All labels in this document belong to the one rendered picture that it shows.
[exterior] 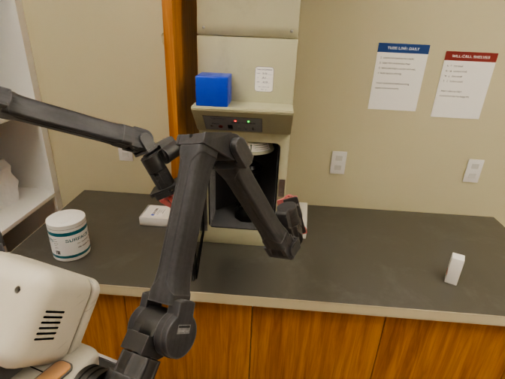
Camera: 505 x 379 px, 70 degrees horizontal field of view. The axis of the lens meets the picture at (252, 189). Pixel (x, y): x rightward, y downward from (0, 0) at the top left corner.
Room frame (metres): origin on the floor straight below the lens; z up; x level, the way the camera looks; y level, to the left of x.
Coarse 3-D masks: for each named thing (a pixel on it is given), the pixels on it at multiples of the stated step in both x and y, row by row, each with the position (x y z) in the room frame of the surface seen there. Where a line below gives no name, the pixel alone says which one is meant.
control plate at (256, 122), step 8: (208, 120) 1.17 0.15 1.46; (216, 120) 1.16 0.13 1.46; (224, 120) 1.16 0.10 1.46; (232, 120) 1.16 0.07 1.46; (240, 120) 1.15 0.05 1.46; (256, 120) 1.15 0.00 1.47; (208, 128) 1.20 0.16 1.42; (216, 128) 1.20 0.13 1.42; (224, 128) 1.20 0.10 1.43; (240, 128) 1.19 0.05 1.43; (248, 128) 1.19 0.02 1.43; (256, 128) 1.18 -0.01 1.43
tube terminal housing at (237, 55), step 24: (216, 48) 1.24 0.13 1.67; (240, 48) 1.24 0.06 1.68; (264, 48) 1.23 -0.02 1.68; (288, 48) 1.23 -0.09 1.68; (216, 72) 1.24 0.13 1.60; (240, 72) 1.24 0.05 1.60; (288, 72) 1.23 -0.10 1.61; (240, 96) 1.24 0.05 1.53; (264, 96) 1.23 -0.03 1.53; (288, 96) 1.23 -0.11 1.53; (288, 144) 1.23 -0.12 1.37; (216, 240) 1.24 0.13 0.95; (240, 240) 1.24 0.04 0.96
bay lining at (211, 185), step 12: (276, 144) 1.37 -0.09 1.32; (264, 156) 1.42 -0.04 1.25; (276, 156) 1.37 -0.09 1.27; (264, 168) 1.42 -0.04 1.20; (276, 168) 1.37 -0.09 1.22; (216, 180) 1.38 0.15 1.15; (264, 180) 1.41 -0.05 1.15; (276, 180) 1.28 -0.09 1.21; (216, 192) 1.38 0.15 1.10; (228, 192) 1.42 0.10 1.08; (264, 192) 1.41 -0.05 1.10; (276, 192) 1.26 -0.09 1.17; (216, 204) 1.38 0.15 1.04; (228, 204) 1.42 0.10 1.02
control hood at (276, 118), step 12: (192, 108) 1.13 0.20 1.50; (204, 108) 1.13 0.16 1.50; (216, 108) 1.12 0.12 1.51; (228, 108) 1.13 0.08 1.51; (240, 108) 1.12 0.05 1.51; (252, 108) 1.13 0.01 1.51; (264, 108) 1.14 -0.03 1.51; (276, 108) 1.14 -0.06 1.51; (288, 108) 1.15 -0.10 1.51; (264, 120) 1.15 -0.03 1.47; (276, 120) 1.14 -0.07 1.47; (288, 120) 1.14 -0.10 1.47; (252, 132) 1.21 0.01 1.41; (264, 132) 1.20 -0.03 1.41; (276, 132) 1.20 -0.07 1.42; (288, 132) 1.19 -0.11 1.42
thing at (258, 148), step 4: (248, 144) 1.26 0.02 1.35; (252, 144) 1.26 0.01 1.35; (256, 144) 1.26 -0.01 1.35; (260, 144) 1.27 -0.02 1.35; (264, 144) 1.28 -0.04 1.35; (268, 144) 1.29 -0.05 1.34; (272, 144) 1.33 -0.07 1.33; (252, 148) 1.25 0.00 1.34; (256, 148) 1.26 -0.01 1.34; (260, 148) 1.26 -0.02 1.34; (264, 148) 1.27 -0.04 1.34; (268, 148) 1.28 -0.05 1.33; (272, 148) 1.31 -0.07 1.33; (252, 152) 1.25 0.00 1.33; (256, 152) 1.25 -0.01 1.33; (260, 152) 1.26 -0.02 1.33; (264, 152) 1.26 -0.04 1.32; (268, 152) 1.28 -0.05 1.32
